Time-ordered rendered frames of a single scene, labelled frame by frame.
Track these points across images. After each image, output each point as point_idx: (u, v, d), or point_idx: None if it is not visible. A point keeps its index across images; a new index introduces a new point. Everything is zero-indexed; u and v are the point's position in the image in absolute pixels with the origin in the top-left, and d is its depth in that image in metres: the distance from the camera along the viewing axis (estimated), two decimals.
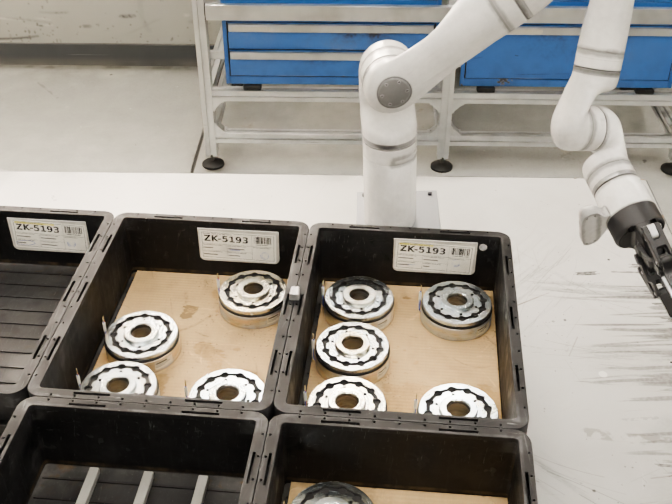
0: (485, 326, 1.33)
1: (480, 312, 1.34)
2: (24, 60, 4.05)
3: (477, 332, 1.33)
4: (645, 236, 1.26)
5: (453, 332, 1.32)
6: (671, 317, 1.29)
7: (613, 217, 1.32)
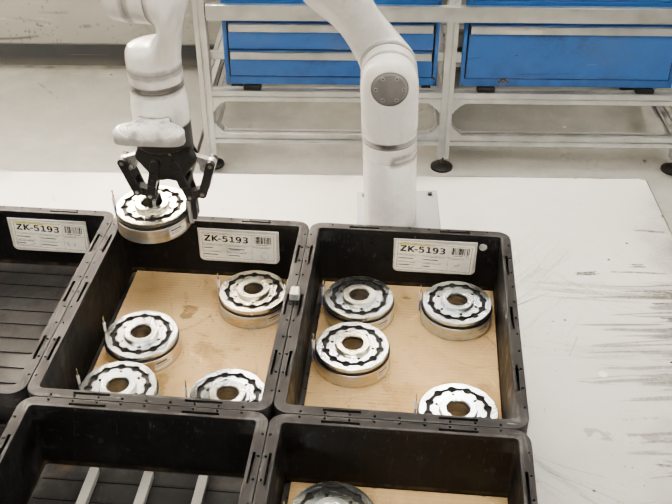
0: (485, 326, 1.33)
1: (480, 312, 1.34)
2: (24, 60, 4.05)
3: (477, 332, 1.33)
4: (210, 172, 1.24)
5: (453, 332, 1.32)
6: None
7: None
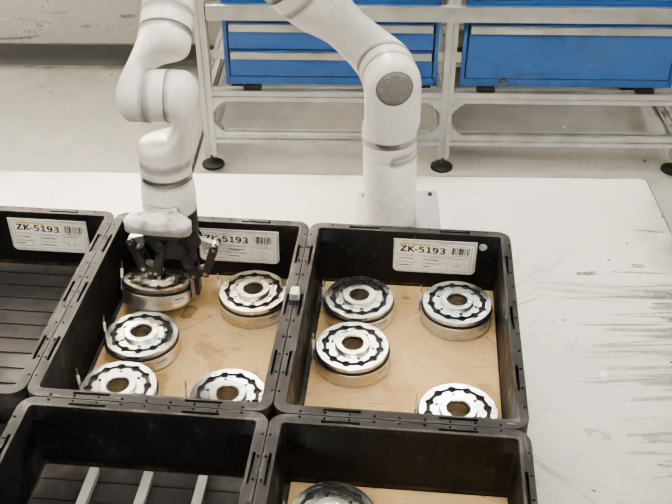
0: (485, 326, 1.33)
1: (480, 312, 1.34)
2: (24, 60, 4.05)
3: (477, 332, 1.33)
4: (213, 255, 1.32)
5: (453, 332, 1.32)
6: None
7: None
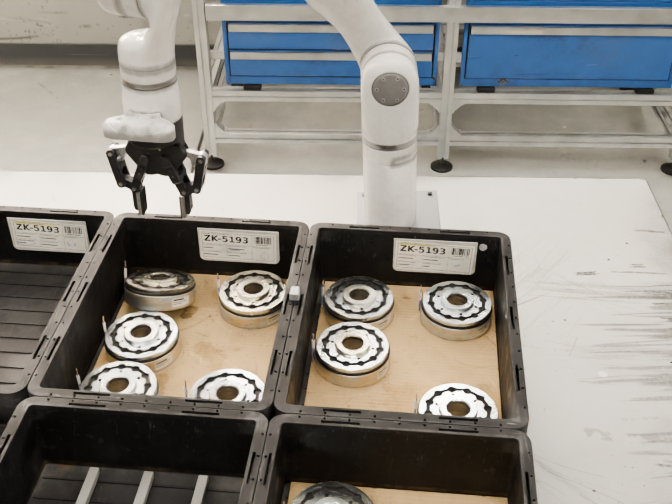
0: (485, 326, 1.33)
1: (480, 312, 1.34)
2: (24, 60, 4.05)
3: (477, 332, 1.33)
4: (201, 166, 1.23)
5: (453, 332, 1.32)
6: (142, 214, 1.29)
7: None
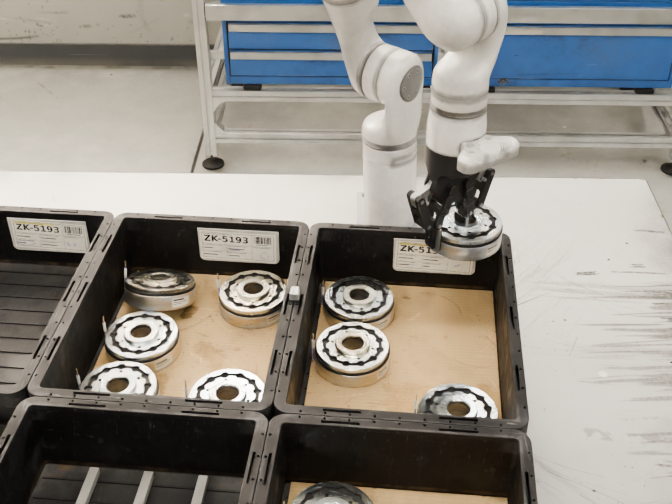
0: (495, 245, 1.26)
1: (490, 230, 1.26)
2: (24, 60, 4.05)
3: (487, 251, 1.25)
4: (491, 178, 1.24)
5: (461, 251, 1.24)
6: (438, 250, 1.26)
7: None
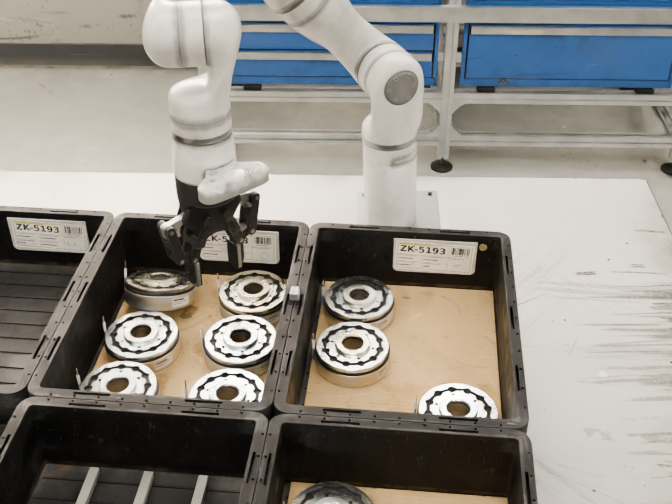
0: (269, 363, 1.27)
1: (263, 348, 1.27)
2: (24, 60, 4.05)
3: (260, 370, 1.26)
4: (257, 203, 1.17)
5: None
6: (201, 285, 1.17)
7: None
